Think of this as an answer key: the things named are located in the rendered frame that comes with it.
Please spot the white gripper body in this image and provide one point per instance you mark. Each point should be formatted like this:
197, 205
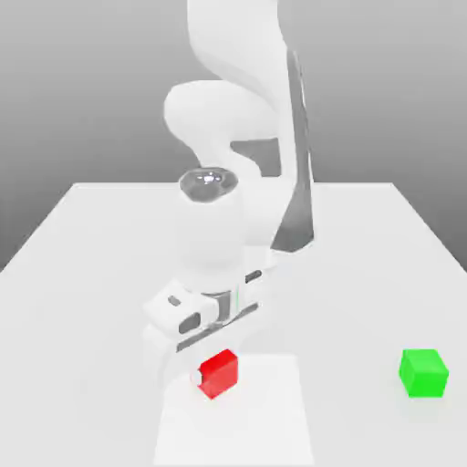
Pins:
219, 337

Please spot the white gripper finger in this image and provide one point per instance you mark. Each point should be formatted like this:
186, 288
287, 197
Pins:
196, 378

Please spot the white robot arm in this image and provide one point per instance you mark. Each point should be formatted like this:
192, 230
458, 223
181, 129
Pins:
219, 226

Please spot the small red cube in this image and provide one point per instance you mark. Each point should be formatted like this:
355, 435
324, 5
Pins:
220, 374

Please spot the small green cube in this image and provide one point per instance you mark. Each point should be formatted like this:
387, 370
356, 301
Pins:
423, 373

